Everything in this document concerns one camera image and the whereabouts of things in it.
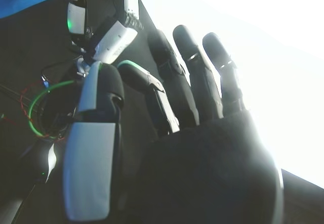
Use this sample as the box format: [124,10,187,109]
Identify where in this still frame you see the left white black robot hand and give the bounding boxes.
[62,24,285,224]

